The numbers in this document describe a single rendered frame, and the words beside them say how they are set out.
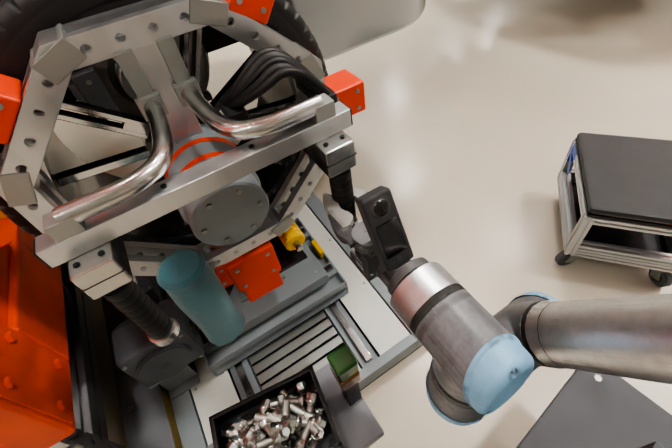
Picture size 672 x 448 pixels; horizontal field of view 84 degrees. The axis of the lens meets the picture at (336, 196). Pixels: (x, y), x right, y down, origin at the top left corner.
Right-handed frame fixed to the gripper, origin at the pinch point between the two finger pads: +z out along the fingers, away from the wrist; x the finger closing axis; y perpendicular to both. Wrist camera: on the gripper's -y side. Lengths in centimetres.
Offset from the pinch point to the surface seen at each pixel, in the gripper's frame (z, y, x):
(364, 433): -24.5, 38.1, -14.0
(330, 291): 21, 66, 1
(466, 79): 105, 83, 151
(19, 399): 6, 15, -60
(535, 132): 45, 83, 138
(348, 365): -19.3, 17.1, -12.0
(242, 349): 20, 68, -31
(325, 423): -21.6, 27.4, -19.4
